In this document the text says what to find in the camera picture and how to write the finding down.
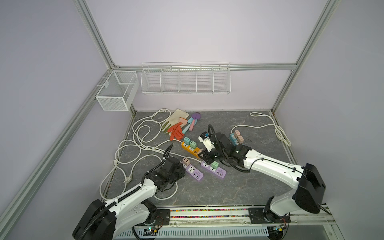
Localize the pink plug adapter front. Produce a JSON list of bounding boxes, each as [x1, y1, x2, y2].
[[182, 158, 191, 167]]

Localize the purple power strip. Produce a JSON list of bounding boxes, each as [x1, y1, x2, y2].
[[183, 164, 204, 182], [201, 161, 227, 179]]

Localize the green plug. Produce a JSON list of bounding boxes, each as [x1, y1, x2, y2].
[[211, 161, 219, 169], [190, 141, 197, 149]]

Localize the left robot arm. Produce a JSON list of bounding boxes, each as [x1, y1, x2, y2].
[[72, 157, 186, 240]]

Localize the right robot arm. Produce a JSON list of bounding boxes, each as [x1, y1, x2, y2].
[[199, 132, 326, 223]]

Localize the green plug on purple strip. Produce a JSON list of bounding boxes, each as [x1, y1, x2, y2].
[[211, 161, 219, 169]]

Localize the pink plug on teal front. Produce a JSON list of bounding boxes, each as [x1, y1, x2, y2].
[[237, 136, 245, 144]]

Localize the pink plug on teal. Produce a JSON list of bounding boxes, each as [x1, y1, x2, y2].
[[237, 136, 245, 144], [234, 130, 241, 138]]

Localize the pink plug on teal rear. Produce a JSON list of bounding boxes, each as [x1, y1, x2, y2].
[[234, 130, 241, 138]]

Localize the teal power strip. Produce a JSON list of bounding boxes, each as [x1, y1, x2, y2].
[[230, 133, 239, 146]]

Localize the orange power strip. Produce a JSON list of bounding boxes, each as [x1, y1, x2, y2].
[[181, 142, 200, 159]]

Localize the pastel silicone utensils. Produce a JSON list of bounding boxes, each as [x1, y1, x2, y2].
[[182, 112, 201, 134]]

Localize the beige and red glove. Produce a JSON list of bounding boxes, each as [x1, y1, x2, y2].
[[161, 109, 189, 141]]

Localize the white mesh box basket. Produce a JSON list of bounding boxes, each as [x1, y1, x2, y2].
[[96, 71, 140, 112]]

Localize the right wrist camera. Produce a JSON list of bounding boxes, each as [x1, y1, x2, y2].
[[199, 132, 215, 152]]

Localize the white tangled cables left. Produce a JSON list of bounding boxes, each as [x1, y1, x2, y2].
[[98, 108, 202, 202]]

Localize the white cable of teal strip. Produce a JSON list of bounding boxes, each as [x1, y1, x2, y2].
[[230, 111, 292, 148]]

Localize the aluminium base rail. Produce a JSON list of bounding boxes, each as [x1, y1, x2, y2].
[[78, 204, 343, 240]]

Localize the white wire shelf basket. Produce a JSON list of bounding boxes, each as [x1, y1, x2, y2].
[[141, 62, 232, 95]]

